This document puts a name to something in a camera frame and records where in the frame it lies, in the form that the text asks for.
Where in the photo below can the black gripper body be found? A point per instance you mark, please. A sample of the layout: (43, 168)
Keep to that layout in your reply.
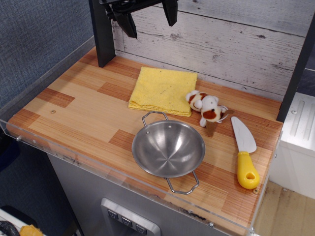
(127, 6)

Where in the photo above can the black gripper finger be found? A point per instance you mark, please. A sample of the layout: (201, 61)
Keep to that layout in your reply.
(125, 21)
(170, 8)

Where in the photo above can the stainless steel two-handled pot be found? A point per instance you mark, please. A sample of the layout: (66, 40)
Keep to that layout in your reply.
(168, 148)

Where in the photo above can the yellow folded cloth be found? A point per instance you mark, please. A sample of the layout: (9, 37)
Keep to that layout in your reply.
(163, 90)

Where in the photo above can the white brown plush dog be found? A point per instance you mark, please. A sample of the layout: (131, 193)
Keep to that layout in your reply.
(211, 112)

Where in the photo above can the grey dispenser button panel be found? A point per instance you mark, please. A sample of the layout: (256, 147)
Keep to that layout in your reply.
(124, 222)

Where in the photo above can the white cabinet on right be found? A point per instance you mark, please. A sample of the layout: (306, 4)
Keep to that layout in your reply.
(294, 164)

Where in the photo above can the yellow object bottom left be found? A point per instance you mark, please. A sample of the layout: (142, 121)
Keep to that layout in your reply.
(30, 230)

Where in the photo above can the black vertical post left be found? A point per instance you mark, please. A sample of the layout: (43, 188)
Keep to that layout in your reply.
(103, 35)

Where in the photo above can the dark vertical post right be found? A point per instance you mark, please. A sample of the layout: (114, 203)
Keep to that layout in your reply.
(298, 72)

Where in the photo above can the yellow handled toy knife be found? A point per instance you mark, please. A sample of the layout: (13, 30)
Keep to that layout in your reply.
(247, 175)

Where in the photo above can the clear acrylic guard rail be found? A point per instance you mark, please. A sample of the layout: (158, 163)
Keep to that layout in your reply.
(78, 113)

